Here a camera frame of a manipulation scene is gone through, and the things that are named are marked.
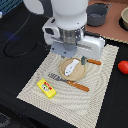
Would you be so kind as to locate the round wooden plate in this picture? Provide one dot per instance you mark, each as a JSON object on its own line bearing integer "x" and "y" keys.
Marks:
{"x": 78, "y": 73}

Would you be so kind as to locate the brown stove board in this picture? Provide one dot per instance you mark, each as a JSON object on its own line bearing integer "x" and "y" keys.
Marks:
{"x": 111, "y": 28}

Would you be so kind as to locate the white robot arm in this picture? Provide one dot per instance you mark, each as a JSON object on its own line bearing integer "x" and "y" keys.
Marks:
{"x": 65, "y": 29}

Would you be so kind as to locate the large grey pot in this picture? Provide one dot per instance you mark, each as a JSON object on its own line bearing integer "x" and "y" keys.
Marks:
{"x": 96, "y": 14}

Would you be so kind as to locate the blue wire basket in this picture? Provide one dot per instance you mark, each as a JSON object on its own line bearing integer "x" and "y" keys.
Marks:
{"x": 8, "y": 5}

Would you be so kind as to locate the knife with wooden handle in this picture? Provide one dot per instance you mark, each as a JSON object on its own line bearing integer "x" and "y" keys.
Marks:
{"x": 93, "y": 61}

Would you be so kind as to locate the yellow butter box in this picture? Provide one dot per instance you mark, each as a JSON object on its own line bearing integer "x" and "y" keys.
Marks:
{"x": 47, "y": 89}

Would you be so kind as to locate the beige woven placemat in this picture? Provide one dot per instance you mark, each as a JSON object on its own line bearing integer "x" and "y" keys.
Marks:
{"x": 71, "y": 106}

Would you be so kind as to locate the fork with wooden handle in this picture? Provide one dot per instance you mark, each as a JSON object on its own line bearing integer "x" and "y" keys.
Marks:
{"x": 76, "y": 85}

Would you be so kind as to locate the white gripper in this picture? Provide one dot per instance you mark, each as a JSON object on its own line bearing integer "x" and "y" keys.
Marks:
{"x": 68, "y": 43}

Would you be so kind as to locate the red toy tomato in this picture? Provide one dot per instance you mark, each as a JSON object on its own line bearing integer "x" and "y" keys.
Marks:
{"x": 123, "y": 67}

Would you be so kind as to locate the beige bowl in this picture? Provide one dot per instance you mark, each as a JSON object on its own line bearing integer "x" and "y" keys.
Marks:
{"x": 124, "y": 16}

